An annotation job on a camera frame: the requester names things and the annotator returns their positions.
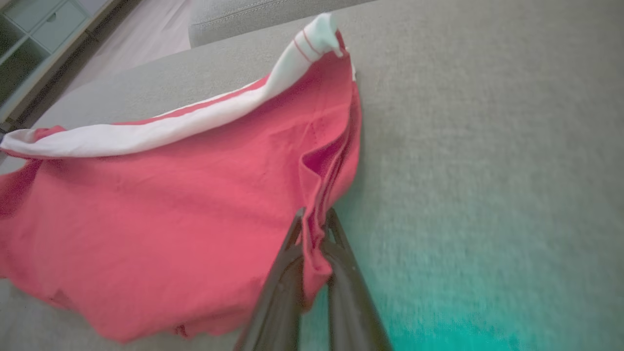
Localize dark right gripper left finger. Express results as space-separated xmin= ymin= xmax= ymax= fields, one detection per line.
xmin=234 ymin=208 xmax=308 ymax=351

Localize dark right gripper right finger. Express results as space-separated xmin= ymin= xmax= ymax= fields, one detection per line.
xmin=323 ymin=208 xmax=393 ymax=351

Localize grey sofa back cushion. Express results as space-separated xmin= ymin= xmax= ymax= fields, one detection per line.
xmin=188 ymin=0 xmax=377 ymax=48

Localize pale shelf cabinet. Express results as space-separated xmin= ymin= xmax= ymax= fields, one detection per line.
xmin=0 ymin=0 xmax=123 ymax=123

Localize red white mesh shorts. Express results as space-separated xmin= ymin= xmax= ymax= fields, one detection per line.
xmin=0 ymin=12 xmax=364 ymax=343

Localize grey sofa seat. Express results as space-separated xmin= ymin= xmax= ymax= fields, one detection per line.
xmin=0 ymin=0 xmax=624 ymax=351

